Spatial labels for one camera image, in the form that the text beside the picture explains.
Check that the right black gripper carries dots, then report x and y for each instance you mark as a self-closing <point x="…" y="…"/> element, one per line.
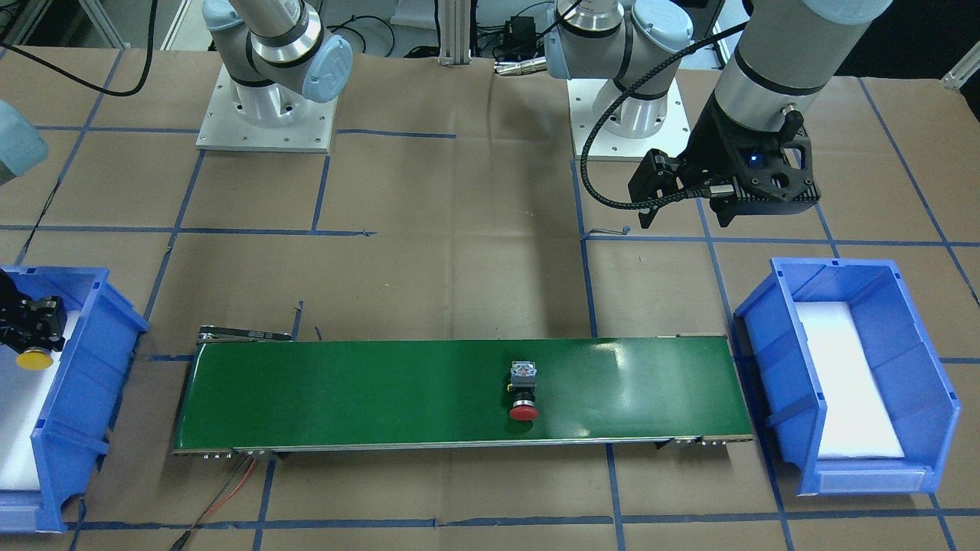
<point x="31" y="321"/>

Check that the red push button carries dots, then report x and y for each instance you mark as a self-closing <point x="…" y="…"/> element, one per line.
<point x="522" y="388"/>

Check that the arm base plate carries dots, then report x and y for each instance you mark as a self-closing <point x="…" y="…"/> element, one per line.
<point x="271" y="118"/>
<point x="634" y="128"/>

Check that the blue receiving bin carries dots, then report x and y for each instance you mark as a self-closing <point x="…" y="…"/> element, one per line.
<point x="55" y="421"/>

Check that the white foam pad bin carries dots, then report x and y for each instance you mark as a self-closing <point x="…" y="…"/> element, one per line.
<point x="856" y="424"/>
<point x="23" y="394"/>

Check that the aluminium frame post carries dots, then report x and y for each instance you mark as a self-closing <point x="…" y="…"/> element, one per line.
<point x="454" y="29"/>

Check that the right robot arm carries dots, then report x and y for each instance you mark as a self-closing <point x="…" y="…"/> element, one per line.
<point x="264" y="44"/>

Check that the yellow push button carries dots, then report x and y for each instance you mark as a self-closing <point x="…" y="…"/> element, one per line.
<point x="35" y="359"/>

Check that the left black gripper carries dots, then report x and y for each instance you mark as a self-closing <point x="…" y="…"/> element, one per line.
<point x="713" y="144"/>

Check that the green conveyor belt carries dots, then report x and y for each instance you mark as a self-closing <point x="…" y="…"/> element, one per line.
<point x="279" y="396"/>

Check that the blue bin with buttons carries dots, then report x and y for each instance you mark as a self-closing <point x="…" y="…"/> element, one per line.
<point x="917" y="394"/>

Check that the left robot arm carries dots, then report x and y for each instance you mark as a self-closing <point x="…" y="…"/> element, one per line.
<point x="786" y="53"/>

